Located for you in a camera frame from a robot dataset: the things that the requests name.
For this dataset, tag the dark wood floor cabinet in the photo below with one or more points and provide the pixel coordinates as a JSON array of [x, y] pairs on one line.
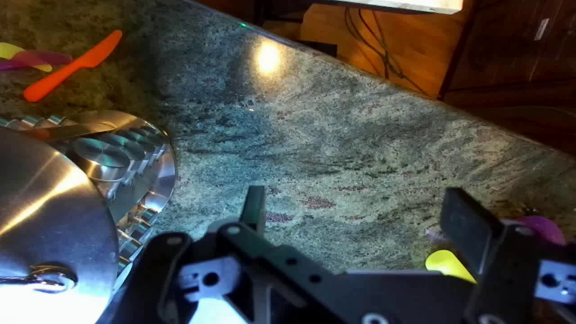
[[510, 60]]

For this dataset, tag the stainless steel spice rack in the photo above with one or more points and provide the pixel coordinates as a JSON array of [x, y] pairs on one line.
[[48, 204]]

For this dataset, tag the orange plastic knife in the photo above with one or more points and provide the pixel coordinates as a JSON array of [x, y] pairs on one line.
[[78, 64]]

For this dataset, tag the purple plastic bowl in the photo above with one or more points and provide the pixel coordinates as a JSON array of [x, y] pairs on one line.
[[543, 230]]

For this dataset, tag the purple plastic utensil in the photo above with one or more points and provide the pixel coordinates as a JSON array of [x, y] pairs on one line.
[[44, 59]]

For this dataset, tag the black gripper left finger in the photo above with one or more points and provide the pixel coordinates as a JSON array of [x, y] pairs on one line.
[[255, 208]]

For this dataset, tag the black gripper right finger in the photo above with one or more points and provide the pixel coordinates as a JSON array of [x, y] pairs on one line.
[[471, 226]]

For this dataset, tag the white flat panel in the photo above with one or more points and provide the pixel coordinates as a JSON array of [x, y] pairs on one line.
[[408, 5]]

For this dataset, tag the yellow plastic utensil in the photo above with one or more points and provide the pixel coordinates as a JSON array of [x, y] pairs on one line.
[[8, 50]]

